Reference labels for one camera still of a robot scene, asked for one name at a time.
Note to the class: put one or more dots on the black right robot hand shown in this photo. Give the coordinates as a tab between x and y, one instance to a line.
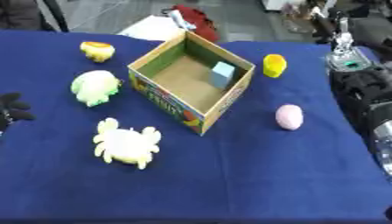
322	25

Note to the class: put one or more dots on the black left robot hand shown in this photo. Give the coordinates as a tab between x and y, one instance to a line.
12	108

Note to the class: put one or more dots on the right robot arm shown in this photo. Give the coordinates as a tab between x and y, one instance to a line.
363	90

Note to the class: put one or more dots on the open cardboard box green inside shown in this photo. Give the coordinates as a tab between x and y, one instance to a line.
190	84

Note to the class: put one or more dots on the white green soft toy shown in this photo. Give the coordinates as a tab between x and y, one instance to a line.
95	87

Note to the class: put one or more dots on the pink toy egg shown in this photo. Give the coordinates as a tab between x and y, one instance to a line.
289	117

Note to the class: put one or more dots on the yellow orange toy fruit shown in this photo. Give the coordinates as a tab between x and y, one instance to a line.
97	51

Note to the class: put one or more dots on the black chair leg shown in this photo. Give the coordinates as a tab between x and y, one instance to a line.
55	14

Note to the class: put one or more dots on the light blue block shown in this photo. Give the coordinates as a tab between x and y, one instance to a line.
222	74

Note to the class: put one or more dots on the cream crab soft toy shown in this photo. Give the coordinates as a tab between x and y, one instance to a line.
125	144

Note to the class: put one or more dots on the red bag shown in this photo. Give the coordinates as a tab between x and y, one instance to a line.
200	20

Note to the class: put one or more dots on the white board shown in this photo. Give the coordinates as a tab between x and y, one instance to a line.
151	28

